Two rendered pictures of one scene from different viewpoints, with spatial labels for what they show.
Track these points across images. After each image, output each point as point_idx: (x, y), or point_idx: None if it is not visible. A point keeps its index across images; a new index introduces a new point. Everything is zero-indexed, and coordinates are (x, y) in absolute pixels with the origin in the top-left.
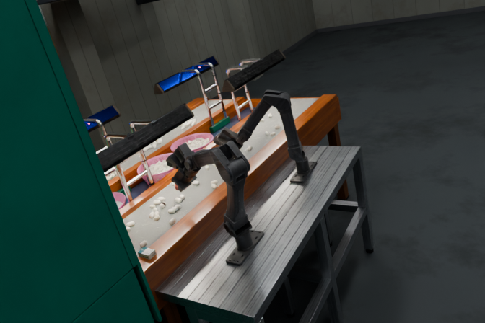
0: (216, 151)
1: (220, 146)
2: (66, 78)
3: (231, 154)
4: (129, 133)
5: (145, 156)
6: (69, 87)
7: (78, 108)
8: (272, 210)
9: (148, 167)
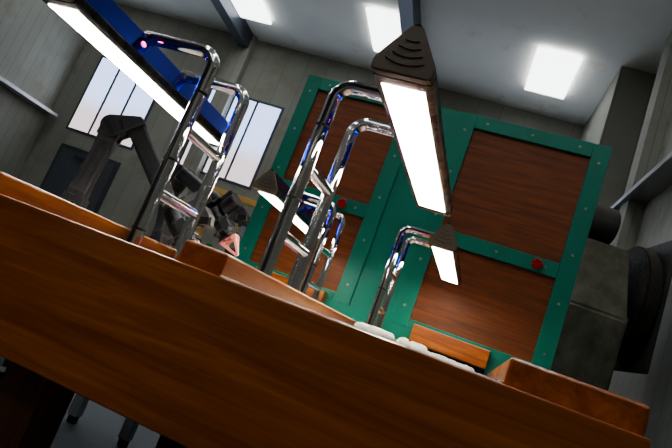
0: (189, 170)
1: (187, 169)
2: (286, 131)
3: (176, 175)
4: (305, 202)
5: (312, 260)
6: (284, 136)
7: (279, 148)
8: None
9: (305, 275)
